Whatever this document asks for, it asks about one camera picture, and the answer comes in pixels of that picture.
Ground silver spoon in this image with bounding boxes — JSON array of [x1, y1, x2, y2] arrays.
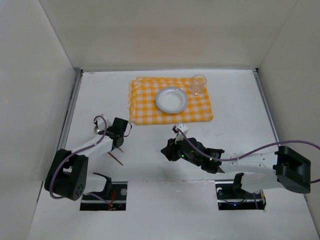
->
[[94, 126, 101, 135]]

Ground copper fork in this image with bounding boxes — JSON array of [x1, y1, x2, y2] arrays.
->
[[108, 147, 124, 166]]

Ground yellow white checkered cloth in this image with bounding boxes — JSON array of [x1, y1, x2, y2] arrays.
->
[[128, 76, 214, 125]]

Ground white ceramic plate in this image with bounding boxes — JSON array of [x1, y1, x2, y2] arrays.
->
[[155, 87, 189, 114]]

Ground clear drinking glass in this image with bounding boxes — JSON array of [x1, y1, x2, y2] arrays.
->
[[191, 74, 207, 95]]

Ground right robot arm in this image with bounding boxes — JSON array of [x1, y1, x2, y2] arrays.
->
[[161, 137, 311, 194]]

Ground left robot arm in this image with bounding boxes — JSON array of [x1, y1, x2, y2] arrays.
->
[[44, 114, 132, 205]]

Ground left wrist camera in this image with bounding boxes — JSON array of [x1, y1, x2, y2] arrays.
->
[[93, 114, 111, 129]]

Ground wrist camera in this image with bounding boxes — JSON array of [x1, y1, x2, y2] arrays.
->
[[172, 122, 188, 135], [93, 114, 111, 129]]

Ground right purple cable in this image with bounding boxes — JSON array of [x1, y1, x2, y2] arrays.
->
[[173, 126, 320, 210]]

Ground purple cable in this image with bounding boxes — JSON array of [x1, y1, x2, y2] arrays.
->
[[173, 126, 320, 210], [49, 114, 111, 201]]

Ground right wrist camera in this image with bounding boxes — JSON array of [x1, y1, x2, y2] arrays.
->
[[172, 122, 188, 135]]

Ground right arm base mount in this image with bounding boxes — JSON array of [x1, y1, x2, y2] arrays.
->
[[215, 173, 267, 211]]

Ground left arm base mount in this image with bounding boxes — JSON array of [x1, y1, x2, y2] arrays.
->
[[79, 172, 128, 212]]

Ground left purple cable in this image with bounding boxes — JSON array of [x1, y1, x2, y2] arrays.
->
[[49, 114, 111, 201]]

